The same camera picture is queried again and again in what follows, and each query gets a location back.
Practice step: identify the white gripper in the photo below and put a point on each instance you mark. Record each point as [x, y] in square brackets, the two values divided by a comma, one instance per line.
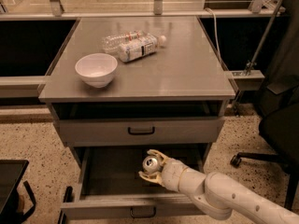
[171, 174]

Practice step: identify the green 7up soda can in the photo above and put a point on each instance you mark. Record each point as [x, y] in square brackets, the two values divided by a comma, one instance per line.
[151, 165]

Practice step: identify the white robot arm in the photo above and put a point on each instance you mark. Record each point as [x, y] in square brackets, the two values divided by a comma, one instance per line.
[216, 194]

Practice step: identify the open grey middle drawer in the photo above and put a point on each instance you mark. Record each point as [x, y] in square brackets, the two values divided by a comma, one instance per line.
[109, 186]

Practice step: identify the grey top drawer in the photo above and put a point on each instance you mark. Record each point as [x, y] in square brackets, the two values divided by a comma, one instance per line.
[131, 132]

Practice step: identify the grey metal drawer cabinet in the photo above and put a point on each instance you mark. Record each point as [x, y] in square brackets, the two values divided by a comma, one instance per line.
[182, 80]

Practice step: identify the white ceramic bowl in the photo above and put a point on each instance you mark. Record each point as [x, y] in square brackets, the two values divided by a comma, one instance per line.
[97, 70]

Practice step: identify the white labelled plastic bottle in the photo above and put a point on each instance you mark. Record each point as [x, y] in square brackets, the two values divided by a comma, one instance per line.
[140, 47]

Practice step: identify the black office chair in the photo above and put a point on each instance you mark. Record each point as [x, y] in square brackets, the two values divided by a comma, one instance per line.
[278, 104]

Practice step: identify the clear crushed plastic bottle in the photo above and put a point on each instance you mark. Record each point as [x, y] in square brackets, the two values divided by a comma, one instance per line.
[110, 43]

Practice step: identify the metal rod stand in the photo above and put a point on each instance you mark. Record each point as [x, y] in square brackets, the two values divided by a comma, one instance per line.
[256, 6]

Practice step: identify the black side table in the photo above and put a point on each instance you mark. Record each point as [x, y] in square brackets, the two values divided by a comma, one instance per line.
[11, 172]

